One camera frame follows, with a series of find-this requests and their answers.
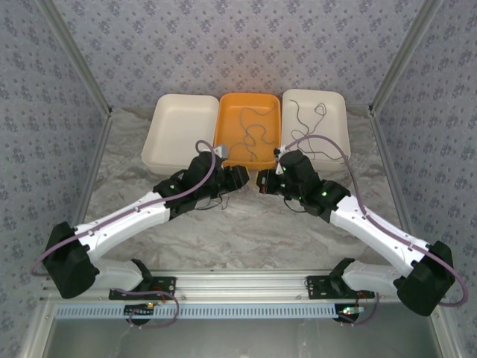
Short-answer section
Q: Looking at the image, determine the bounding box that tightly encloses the thin grey cable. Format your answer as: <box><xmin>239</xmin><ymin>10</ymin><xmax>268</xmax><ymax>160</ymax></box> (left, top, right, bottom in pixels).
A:
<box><xmin>227</xmin><ymin>101</ymin><xmax>279</xmax><ymax>166</ymax></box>

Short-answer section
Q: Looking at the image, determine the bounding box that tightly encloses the thin black cable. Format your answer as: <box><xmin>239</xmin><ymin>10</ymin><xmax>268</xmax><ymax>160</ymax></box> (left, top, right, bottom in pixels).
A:
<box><xmin>289</xmin><ymin>98</ymin><xmax>350</xmax><ymax>164</ymax></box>

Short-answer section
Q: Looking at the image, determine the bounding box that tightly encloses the white plastic bin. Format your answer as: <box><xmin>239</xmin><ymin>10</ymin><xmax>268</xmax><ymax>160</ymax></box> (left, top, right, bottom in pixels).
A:
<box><xmin>279</xmin><ymin>88</ymin><xmax>352</xmax><ymax>172</ymax></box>
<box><xmin>141</xmin><ymin>93</ymin><xmax>220</xmax><ymax>176</ymax></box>

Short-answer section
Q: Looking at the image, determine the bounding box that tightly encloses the orange plastic bin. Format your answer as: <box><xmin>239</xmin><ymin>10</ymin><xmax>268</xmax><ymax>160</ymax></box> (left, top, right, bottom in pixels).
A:
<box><xmin>212</xmin><ymin>92</ymin><xmax>282</xmax><ymax>171</ymax></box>

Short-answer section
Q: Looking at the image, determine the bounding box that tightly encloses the black controller board with LEDs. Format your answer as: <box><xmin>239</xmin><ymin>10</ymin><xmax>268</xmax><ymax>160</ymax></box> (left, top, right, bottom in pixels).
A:
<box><xmin>124</xmin><ymin>304</ymin><xmax>157</xmax><ymax>317</ymax></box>
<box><xmin>336</xmin><ymin>304</ymin><xmax>365</xmax><ymax>322</ymax></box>

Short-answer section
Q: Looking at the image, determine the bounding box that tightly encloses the steel lower shelf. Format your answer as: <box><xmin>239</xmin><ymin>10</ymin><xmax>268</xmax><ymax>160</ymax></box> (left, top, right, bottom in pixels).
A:
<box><xmin>22</xmin><ymin>301</ymin><xmax>461</xmax><ymax>358</ymax></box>

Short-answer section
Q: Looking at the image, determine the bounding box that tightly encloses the right gripper thin black wire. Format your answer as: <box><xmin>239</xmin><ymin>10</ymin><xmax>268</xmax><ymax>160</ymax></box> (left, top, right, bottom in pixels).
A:
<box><xmin>283</xmin><ymin>196</ymin><xmax>303</xmax><ymax>214</ymax></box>

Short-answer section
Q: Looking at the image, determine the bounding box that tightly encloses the gripper thin black wire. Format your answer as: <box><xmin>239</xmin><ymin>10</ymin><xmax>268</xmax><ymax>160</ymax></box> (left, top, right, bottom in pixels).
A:
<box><xmin>197</xmin><ymin>192</ymin><xmax>230</xmax><ymax>213</ymax></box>
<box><xmin>283</xmin><ymin>196</ymin><xmax>303</xmax><ymax>214</ymax></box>

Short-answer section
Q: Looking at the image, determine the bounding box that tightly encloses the left gripper thin black wire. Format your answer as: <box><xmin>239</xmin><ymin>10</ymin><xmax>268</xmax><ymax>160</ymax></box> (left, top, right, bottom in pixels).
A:
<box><xmin>197</xmin><ymin>192</ymin><xmax>230</xmax><ymax>213</ymax></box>

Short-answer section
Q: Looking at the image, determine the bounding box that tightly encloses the aluminium table side rail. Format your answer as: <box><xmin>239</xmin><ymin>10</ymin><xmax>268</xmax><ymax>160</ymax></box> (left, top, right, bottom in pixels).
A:
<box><xmin>70</xmin><ymin>110</ymin><xmax>113</xmax><ymax>228</ymax></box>
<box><xmin>367</xmin><ymin>107</ymin><xmax>415</xmax><ymax>239</ymax></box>

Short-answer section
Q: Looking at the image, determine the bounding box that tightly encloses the aluminium mounting rail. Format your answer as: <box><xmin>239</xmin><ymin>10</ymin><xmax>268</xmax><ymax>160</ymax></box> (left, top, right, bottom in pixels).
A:
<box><xmin>40</xmin><ymin>270</ymin><xmax>446</xmax><ymax>302</ymax></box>

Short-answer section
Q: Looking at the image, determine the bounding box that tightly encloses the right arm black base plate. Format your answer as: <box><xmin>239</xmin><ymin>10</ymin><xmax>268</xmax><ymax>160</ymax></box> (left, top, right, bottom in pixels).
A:
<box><xmin>306</xmin><ymin>274</ymin><xmax>376</xmax><ymax>300</ymax></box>

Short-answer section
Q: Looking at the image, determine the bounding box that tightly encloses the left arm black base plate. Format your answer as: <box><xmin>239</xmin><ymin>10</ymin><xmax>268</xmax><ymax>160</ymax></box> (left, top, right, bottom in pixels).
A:
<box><xmin>108</xmin><ymin>276</ymin><xmax>177</xmax><ymax>301</ymax></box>

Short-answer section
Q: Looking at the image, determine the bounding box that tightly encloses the slotted grey cable duct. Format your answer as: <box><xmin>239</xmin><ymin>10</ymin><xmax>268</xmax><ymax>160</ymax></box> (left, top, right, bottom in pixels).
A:
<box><xmin>54</xmin><ymin>302</ymin><xmax>368</xmax><ymax>321</ymax></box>

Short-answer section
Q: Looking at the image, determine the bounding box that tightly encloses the aluminium frame post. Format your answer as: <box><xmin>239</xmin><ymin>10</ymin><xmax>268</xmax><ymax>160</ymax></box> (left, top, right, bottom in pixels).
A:
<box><xmin>39</xmin><ymin>0</ymin><xmax>113</xmax><ymax>117</ymax></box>
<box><xmin>368</xmin><ymin>0</ymin><xmax>445</xmax><ymax>113</ymax></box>

